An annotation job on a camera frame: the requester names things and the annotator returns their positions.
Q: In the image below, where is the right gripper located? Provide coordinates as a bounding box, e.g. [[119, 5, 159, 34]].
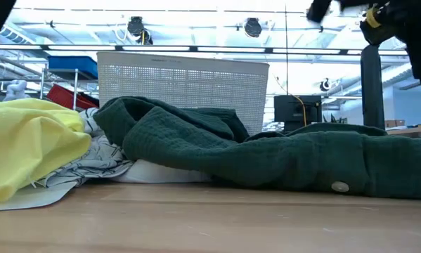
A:
[[306, 0, 421, 85]]

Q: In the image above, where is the dark green buttoned garment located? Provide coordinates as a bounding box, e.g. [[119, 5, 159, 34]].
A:
[[93, 96, 421, 200]]

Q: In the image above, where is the white perforated laundry basket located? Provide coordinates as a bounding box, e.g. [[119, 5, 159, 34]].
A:
[[96, 51, 270, 136]]

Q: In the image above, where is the yellow tape band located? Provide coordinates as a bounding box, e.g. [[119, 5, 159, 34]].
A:
[[366, 6, 382, 29]]

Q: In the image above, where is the black monitor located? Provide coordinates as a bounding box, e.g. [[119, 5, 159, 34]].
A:
[[273, 94, 323, 134]]

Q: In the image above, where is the ceiling light track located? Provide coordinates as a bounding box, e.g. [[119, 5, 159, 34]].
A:
[[0, 44, 410, 56]]

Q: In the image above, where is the cardboard box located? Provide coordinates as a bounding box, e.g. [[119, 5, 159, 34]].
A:
[[384, 119, 406, 129]]

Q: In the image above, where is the wooden workbench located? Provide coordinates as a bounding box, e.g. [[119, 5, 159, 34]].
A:
[[385, 125, 421, 138]]

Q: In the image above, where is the plain white garment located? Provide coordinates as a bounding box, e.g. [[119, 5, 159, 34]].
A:
[[110, 158, 213, 184]]

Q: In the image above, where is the blue plastic bin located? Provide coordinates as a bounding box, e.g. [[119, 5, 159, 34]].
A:
[[47, 55, 98, 80]]

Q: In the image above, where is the white black-lined patterned garment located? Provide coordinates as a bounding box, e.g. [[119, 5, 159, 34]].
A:
[[30, 107, 136, 189]]

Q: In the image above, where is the red plastic bin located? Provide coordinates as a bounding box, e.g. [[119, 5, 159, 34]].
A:
[[46, 83, 101, 110]]

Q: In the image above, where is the yellow garment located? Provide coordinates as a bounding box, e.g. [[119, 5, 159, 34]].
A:
[[0, 95, 93, 205]]

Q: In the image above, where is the flat white sheet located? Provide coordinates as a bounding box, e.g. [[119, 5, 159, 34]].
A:
[[0, 181, 78, 212]]

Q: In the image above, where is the black ceiling cable reel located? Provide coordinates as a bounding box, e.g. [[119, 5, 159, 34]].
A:
[[243, 17, 263, 39], [318, 77, 332, 93], [127, 15, 154, 46]]

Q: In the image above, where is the thin yellow cable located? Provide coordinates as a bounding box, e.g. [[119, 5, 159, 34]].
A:
[[273, 75, 308, 127]]

